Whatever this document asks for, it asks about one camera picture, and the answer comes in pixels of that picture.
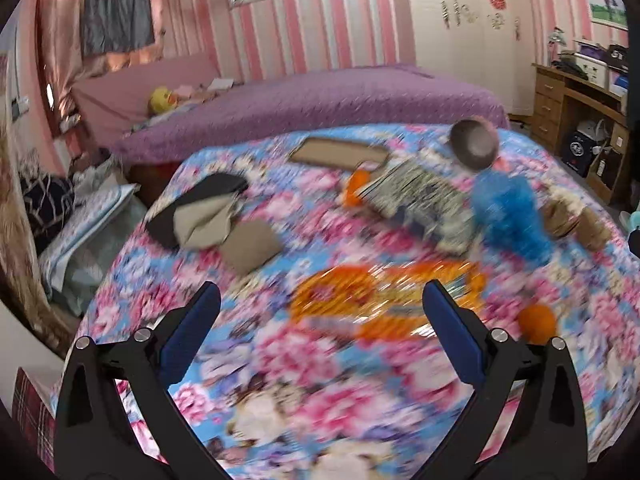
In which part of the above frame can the orange tangerine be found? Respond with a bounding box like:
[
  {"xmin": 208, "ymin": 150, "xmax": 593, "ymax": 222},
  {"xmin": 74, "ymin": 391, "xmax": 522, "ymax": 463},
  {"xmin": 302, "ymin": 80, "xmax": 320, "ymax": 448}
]
[
  {"xmin": 516, "ymin": 304, "xmax": 556, "ymax": 346},
  {"xmin": 343, "ymin": 169, "xmax": 371, "ymax": 207}
]

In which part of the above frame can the orange snack wrapper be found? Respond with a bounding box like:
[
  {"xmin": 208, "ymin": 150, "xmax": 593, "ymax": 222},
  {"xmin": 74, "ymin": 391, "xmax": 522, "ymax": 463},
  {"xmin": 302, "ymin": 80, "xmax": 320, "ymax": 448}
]
[{"xmin": 290, "ymin": 260, "xmax": 486, "ymax": 340}]

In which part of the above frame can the patterned snack bag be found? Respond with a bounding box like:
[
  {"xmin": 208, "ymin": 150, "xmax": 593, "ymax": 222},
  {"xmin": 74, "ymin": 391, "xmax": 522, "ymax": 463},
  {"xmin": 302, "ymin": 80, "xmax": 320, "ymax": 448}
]
[{"xmin": 356, "ymin": 160, "xmax": 477, "ymax": 256}]

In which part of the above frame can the black glasses case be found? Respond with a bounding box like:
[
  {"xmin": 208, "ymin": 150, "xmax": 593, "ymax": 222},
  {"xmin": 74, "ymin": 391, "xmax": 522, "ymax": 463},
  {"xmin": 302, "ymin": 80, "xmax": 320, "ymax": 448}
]
[{"xmin": 145, "ymin": 172, "xmax": 248, "ymax": 250}]

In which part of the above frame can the blue floral quilt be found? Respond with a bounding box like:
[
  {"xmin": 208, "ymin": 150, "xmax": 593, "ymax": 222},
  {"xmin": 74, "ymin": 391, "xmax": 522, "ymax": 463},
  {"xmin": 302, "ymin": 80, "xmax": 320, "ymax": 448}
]
[{"xmin": 65, "ymin": 125, "xmax": 639, "ymax": 479}]

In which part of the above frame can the beige cloth pouch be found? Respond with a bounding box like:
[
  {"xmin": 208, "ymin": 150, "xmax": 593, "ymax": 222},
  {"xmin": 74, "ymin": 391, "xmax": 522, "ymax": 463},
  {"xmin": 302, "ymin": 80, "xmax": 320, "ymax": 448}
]
[{"xmin": 175, "ymin": 194, "xmax": 239, "ymax": 249}]

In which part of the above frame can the blue crumpled plastic bag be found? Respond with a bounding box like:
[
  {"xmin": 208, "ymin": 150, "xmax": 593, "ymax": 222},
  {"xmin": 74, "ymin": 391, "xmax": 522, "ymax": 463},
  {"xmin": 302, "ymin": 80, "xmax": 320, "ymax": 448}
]
[{"xmin": 471, "ymin": 170, "xmax": 553, "ymax": 268}]

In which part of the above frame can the brown cardboard piece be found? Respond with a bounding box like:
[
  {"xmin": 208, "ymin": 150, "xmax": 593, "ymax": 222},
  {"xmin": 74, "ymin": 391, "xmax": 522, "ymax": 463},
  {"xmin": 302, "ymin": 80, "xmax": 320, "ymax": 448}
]
[{"xmin": 219, "ymin": 220, "xmax": 283, "ymax": 275}]

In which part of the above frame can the black box under desk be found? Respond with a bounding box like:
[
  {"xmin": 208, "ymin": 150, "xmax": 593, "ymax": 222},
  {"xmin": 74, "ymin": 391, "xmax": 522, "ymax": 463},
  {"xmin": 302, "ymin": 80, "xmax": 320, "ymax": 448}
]
[{"xmin": 561, "ymin": 130, "xmax": 600, "ymax": 178}]

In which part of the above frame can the pink metal mug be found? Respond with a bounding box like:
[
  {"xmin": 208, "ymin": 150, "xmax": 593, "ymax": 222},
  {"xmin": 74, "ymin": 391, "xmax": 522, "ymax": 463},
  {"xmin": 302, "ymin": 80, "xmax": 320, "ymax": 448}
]
[{"xmin": 449, "ymin": 117, "xmax": 499, "ymax": 171}]

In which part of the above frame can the purple dotted bed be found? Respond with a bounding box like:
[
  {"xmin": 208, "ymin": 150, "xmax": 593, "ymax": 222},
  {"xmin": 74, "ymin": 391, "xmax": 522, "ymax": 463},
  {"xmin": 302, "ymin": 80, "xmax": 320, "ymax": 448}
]
[{"xmin": 107, "ymin": 64, "xmax": 509, "ymax": 165}]

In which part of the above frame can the pink headboard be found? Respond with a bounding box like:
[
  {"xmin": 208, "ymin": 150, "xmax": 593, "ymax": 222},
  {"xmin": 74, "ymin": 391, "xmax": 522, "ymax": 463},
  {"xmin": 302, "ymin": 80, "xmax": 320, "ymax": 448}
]
[{"xmin": 72, "ymin": 53, "xmax": 219, "ymax": 148}]

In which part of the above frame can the wooden desk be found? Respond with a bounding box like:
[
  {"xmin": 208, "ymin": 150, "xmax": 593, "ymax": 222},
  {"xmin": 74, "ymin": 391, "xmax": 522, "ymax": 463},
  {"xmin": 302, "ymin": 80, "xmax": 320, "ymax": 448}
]
[{"xmin": 532, "ymin": 64, "xmax": 630, "ymax": 205}]

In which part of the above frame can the yellow duck plush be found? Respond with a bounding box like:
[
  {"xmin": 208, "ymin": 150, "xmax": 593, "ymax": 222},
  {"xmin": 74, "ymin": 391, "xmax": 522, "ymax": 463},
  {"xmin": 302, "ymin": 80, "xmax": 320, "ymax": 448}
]
[{"xmin": 148, "ymin": 87, "xmax": 178, "ymax": 116}]

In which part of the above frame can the brown phone case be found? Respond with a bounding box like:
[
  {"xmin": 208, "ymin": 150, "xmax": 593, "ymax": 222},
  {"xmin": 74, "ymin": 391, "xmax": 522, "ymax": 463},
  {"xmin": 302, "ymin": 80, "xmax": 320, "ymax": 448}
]
[{"xmin": 288, "ymin": 136, "xmax": 390, "ymax": 171}]

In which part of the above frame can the white storage box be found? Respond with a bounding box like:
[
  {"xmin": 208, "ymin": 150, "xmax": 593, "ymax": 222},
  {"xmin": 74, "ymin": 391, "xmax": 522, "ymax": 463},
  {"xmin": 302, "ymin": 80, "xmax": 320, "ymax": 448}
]
[{"xmin": 574, "ymin": 53, "xmax": 608, "ymax": 89}]

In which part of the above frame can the desk lamp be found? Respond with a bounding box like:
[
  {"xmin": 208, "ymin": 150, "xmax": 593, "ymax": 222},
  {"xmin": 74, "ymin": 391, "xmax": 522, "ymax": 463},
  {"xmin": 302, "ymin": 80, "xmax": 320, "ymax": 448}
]
[{"xmin": 547, "ymin": 27, "xmax": 566, "ymax": 66}]

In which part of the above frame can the white wardrobe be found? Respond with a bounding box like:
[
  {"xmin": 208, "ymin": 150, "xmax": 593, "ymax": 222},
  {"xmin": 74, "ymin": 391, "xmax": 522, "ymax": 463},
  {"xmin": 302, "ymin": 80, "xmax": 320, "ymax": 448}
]
[{"xmin": 409, "ymin": 0, "xmax": 535, "ymax": 116}]

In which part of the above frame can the grey window curtain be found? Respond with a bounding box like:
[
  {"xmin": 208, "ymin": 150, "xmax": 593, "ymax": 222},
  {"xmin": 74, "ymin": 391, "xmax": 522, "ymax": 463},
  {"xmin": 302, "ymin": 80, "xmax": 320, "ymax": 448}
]
[{"xmin": 80, "ymin": 0, "xmax": 155, "ymax": 58}]

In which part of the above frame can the small framed couple photo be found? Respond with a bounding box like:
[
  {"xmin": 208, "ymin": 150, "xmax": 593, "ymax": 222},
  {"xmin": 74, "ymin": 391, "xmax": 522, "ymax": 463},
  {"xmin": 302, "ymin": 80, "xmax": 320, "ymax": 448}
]
[{"xmin": 587, "ymin": 0, "xmax": 628, "ymax": 30}]

